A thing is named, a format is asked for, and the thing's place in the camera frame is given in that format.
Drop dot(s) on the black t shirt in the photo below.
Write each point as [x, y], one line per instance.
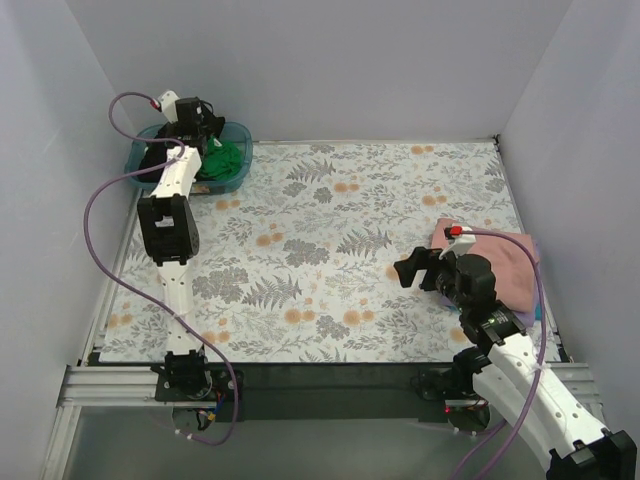
[156, 152]

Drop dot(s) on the folded lilac t shirt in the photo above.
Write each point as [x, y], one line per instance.
[525, 316]

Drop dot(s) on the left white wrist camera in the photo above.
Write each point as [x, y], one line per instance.
[166, 104]

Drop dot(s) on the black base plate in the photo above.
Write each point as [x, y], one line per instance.
[426, 392]

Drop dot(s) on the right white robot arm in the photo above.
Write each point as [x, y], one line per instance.
[569, 441]

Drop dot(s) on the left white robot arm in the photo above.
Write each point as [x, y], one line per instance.
[171, 239]

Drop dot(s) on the folded pink t shirt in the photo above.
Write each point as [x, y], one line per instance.
[439, 241]

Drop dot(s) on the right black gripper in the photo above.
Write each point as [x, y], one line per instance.
[430, 270]

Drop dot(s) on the floral table mat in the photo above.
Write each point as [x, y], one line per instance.
[297, 263]

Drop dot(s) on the aluminium frame rail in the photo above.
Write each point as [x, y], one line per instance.
[110, 426]

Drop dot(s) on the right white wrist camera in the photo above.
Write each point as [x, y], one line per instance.
[460, 240]

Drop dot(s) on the green t shirt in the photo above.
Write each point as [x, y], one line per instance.
[222, 161]

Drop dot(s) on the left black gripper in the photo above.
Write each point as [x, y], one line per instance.
[211, 126]

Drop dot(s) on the teal plastic bin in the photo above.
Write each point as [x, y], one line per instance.
[232, 132]

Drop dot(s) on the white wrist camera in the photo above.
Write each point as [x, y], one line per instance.
[166, 104]
[460, 240]

